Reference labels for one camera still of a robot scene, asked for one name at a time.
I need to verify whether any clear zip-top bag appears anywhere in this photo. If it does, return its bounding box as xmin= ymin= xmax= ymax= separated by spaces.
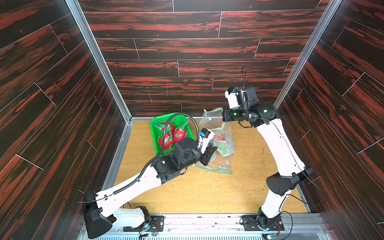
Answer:
xmin=200 ymin=108 xmax=235 ymax=157
xmin=194 ymin=153 xmax=235 ymax=175

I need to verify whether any red green dragon fruit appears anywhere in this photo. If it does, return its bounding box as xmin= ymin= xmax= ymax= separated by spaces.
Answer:
xmin=159 ymin=122 xmax=176 ymax=134

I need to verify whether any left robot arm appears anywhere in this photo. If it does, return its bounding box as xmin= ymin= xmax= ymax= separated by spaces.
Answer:
xmin=84 ymin=138 xmax=217 ymax=239

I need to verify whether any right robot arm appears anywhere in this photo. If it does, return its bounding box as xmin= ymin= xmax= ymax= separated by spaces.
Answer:
xmin=223 ymin=86 xmax=314 ymax=229

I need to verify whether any green plastic perforated basket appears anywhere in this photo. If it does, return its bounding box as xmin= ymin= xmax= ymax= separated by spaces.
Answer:
xmin=150 ymin=113 xmax=195 ymax=156

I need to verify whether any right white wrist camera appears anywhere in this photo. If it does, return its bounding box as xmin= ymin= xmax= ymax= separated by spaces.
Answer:
xmin=225 ymin=87 xmax=242 ymax=109

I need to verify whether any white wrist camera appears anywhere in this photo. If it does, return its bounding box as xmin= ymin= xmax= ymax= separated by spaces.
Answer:
xmin=225 ymin=87 xmax=242 ymax=109
xmin=198 ymin=128 xmax=215 ymax=154

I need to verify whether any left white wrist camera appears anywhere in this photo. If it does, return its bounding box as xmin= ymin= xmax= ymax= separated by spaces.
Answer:
xmin=198 ymin=128 xmax=215 ymax=154

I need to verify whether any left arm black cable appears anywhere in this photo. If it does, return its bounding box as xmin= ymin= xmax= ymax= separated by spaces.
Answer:
xmin=64 ymin=112 xmax=200 ymax=205

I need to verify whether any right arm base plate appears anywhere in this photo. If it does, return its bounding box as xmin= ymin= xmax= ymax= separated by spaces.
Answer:
xmin=239 ymin=214 xmax=285 ymax=232

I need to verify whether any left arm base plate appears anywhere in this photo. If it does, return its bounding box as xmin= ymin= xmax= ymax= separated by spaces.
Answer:
xmin=123 ymin=215 xmax=165 ymax=233

